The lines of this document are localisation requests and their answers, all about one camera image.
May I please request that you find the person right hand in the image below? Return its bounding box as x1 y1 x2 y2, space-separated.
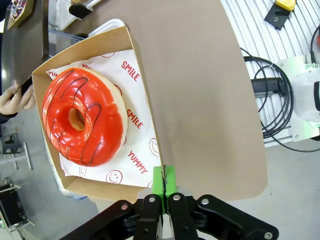
0 81 36 116

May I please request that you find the black cable with red plug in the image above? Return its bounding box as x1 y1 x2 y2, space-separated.
309 24 320 66

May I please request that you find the person right forearm black sleeve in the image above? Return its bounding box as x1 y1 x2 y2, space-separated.
0 111 19 125

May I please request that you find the cardboard tray of red donut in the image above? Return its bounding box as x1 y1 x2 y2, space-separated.
31 25 167 205

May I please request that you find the yellow block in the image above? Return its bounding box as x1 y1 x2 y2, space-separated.
274 0 297 12

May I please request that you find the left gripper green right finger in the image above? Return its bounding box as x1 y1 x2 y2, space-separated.
163 164 280 240

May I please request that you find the grooved aluminium mounting table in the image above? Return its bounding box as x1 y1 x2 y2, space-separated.
219 0 320 149

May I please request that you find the silver mounting plate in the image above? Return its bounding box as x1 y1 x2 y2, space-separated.
276 54 320 143

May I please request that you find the black cylindrical handle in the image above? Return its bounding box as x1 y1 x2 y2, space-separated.
251 77 288 96

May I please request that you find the cardboard tray of purple donut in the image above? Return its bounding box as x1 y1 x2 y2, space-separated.
6 0 37 31

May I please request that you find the person torso black FILA sweatshirt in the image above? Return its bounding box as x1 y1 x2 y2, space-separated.
0 0 12 34

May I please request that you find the purple drizzle sprinkle donut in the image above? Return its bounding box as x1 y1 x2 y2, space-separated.
10 0 29 20

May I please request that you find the printed liner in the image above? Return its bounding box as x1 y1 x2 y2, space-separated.
45 49 162 189

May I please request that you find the coiled black cable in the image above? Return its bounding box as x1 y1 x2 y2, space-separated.
240 47 320 153

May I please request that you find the black equipment frame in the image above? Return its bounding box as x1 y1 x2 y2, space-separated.
0 176 35 229

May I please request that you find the dark brown serving tray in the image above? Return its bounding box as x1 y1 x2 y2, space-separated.
1 0 50 87

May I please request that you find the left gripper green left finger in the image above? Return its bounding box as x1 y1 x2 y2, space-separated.
59 165 166 240

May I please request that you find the red glazed donut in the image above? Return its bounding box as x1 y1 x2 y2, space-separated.
41 66 129 168

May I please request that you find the grey step stool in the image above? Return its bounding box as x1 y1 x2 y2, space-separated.
0 124 24 161

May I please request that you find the clear display case lid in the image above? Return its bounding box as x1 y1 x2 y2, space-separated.
47 0 101 60

